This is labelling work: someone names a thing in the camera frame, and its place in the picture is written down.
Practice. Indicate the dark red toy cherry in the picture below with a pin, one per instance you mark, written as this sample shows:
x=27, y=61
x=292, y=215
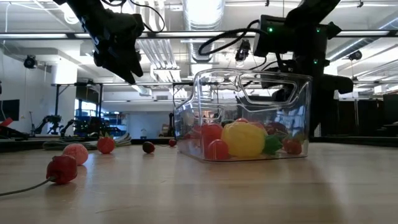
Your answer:
x=148, y=147

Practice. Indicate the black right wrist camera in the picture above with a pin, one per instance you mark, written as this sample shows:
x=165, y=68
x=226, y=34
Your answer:
x=270, y=39

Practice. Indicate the black background partition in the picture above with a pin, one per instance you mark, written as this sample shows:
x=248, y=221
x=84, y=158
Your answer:
x=357, y=115

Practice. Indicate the black ceiling-hung camera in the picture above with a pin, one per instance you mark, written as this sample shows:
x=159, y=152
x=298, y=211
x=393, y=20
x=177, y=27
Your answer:
x=242, y=51

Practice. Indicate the background robot workstation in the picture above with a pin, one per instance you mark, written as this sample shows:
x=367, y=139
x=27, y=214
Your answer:
x=77, y=126

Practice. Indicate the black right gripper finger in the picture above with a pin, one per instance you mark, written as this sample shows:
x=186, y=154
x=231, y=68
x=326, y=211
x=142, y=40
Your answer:
x=320, y=112
x=281, y=91

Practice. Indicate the large red toy tomato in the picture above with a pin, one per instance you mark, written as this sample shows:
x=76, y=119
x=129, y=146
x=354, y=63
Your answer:
x=211, y=133

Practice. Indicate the black background station frame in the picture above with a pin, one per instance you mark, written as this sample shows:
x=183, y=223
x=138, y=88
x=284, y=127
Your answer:
x=57, y=102

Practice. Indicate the pink textured toy fruit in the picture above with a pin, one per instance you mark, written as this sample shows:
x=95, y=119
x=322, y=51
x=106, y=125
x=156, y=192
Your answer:
x=76, y=153

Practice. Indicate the red toy strawberry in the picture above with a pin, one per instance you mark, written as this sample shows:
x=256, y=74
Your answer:
x=292, y=147
x=105, y=145
x=275, y=128
x=217, y=150

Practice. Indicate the black overhead beam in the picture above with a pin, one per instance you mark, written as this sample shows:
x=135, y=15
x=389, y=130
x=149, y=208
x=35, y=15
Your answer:
x=393, y=32

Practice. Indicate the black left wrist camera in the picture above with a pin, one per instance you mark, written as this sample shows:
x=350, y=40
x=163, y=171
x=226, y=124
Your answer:
x=133, y=25

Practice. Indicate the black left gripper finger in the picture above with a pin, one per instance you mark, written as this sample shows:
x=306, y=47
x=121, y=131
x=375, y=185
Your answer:
x=119, y=70
x=135, y=62

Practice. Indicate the black round ceiling lamp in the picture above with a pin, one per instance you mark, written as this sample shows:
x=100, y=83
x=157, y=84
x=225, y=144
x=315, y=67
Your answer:
x=355, y=55
x=30, y=61

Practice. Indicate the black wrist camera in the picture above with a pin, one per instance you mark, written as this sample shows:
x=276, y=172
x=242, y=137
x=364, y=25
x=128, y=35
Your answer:
x=270, y=39
x=133, y=25

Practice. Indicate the black wall monitor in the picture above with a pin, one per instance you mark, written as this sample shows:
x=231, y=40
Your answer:
x=9, y=109

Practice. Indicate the black background robot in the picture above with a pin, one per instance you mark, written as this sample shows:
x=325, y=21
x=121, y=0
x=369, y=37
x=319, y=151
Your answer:
x=170, y=124

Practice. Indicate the yellow toy lemon with leaf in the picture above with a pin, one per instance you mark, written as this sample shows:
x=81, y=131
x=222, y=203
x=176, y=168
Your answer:
x=244, y=140

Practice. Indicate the clear plastic container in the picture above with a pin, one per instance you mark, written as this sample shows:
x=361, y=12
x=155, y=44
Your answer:
x=217, y=93

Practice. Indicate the silver ventilation duct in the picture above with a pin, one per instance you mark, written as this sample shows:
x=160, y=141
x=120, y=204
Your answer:
x=203, y=18

